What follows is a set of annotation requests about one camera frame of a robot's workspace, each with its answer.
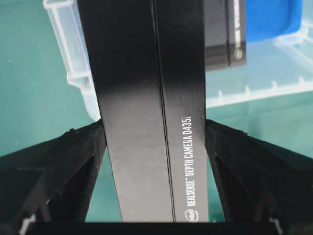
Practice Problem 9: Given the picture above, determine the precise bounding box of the blue foam insert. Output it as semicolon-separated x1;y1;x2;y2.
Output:
246;0;303;43

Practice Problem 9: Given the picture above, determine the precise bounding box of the black realsense box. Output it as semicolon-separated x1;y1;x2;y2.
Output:
204;0;246;71
77;0;209;223

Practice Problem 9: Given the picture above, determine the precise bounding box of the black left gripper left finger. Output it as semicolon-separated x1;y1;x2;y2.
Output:
0;121;106;222

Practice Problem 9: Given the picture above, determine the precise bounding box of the clear plastic storage case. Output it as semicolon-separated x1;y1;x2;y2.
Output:
43;0;313;121

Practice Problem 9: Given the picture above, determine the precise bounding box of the green table cloth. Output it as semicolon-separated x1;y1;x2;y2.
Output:
0;0;313;223

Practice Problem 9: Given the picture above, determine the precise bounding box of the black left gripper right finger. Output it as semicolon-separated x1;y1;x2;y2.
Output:
205;119;313;222

